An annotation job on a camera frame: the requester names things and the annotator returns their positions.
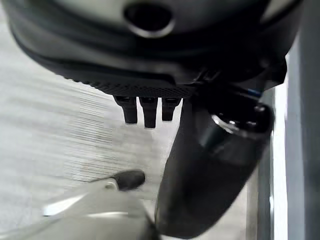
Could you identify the silver robot leg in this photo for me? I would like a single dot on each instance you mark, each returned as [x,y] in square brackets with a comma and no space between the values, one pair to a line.
[82,212]

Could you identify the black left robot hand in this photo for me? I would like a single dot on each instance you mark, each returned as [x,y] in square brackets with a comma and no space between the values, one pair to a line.
[175,62]

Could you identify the dark robot foot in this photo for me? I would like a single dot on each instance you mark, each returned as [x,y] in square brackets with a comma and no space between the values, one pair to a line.
[130,178]

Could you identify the grey shelf post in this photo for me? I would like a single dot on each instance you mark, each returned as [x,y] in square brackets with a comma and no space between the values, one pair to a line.
[297,140]

